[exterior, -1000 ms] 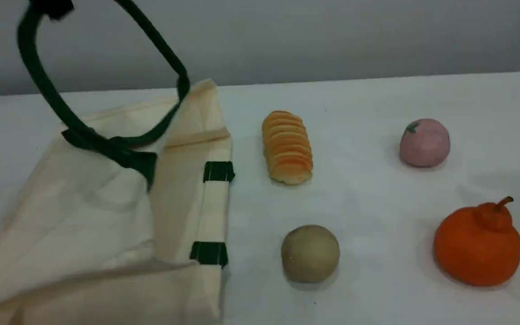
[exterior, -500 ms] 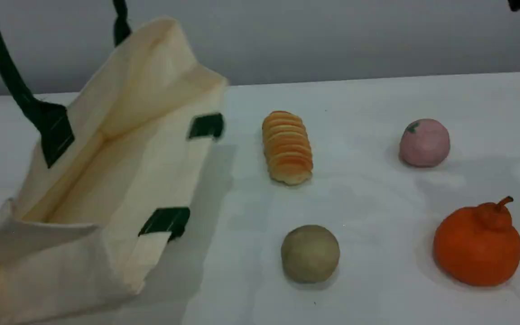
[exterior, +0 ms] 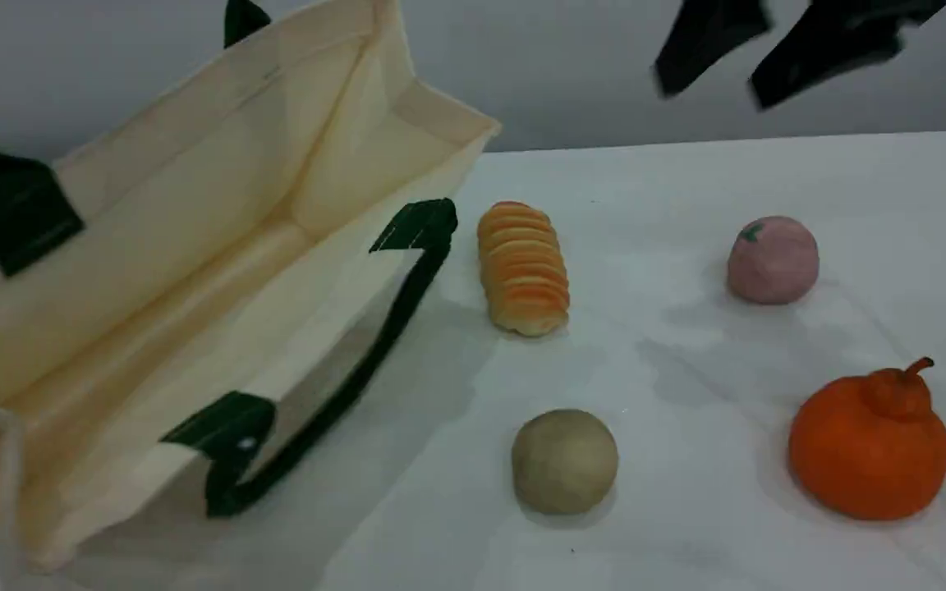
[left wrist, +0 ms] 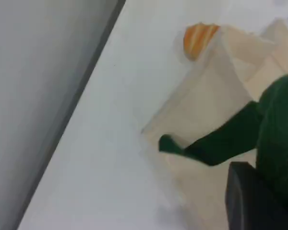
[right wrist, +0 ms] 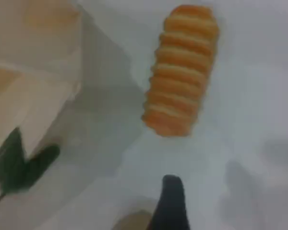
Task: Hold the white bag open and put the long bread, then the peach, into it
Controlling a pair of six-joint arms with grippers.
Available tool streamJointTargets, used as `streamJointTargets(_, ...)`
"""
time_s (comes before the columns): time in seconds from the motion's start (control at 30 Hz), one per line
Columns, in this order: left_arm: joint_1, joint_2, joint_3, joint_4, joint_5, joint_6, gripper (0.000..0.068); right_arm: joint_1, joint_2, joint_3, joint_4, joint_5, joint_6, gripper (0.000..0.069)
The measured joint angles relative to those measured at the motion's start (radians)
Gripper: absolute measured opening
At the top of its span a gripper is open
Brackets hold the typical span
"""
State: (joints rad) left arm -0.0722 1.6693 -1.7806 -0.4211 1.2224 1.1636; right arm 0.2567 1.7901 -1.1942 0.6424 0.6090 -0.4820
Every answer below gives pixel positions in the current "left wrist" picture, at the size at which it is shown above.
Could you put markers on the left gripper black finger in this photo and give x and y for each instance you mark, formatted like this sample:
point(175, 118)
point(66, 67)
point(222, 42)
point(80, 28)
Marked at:
point(249, 206)

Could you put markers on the long ridged orange bread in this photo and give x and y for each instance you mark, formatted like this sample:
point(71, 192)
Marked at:
point(196, 40)

